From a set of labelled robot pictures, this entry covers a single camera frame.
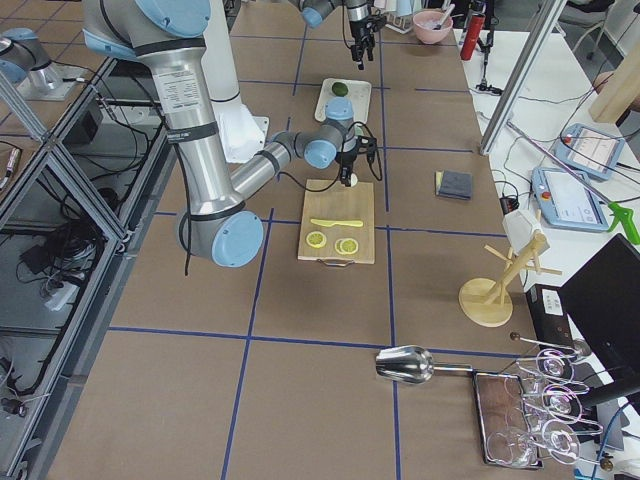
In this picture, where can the yellow plastic knife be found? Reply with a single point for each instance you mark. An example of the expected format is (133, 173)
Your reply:
(337, 223)

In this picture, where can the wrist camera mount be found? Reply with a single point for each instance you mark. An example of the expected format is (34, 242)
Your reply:
(376, 22)
(367, 146)

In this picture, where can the bamboo cutting board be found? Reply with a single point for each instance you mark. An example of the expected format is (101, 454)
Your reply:
(325, 199)

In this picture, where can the metal scoop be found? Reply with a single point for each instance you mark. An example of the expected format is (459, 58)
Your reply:
(413, 364)

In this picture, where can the upper lemon slice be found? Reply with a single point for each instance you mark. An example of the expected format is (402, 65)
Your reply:
(349, 246)

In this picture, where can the black glass rack tray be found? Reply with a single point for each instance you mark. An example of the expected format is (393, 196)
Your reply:
(499, 406)

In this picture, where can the black monitor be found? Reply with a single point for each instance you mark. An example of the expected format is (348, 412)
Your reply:
(602, 300)

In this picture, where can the green spray nozzle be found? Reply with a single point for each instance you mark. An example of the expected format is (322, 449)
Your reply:
(623, 216)

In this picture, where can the lower lemon slice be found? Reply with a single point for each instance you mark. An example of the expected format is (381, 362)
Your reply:
(316, 239)

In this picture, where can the pink bowl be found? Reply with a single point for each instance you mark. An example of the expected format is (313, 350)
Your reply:
(428, 27)

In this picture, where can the green avocado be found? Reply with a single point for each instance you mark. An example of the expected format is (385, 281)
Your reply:
(339, 89)

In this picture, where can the teach pendant far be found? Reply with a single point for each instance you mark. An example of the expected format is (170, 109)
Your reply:
(589, 150)

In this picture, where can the teach pendant near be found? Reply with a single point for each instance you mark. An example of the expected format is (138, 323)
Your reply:
(565, 202)

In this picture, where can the white bear serving tray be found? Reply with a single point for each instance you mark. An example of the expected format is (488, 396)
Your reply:
(358, 92)

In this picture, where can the red bottle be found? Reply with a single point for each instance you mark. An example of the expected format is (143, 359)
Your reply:
(473, 25)

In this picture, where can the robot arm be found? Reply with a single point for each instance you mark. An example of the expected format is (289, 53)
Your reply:
(315, 12)
(170, 38)

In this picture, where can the teach pendant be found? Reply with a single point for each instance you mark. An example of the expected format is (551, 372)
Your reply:
(589, 150)
(565, 202)

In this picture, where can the grey folded cloth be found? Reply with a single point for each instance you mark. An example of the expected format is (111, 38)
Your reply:
(454, 184)

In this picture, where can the wooden mug tree stand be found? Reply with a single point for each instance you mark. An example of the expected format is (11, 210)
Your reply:
(485, 301)

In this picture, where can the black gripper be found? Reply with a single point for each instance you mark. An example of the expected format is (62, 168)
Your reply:
(358, 29)
(347, 159)

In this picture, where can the lemon slice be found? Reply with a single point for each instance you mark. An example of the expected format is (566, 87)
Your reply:
(316, 239)
(349, 246)

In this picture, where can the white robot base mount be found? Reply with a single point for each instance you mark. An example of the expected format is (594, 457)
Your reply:
(242, 134)

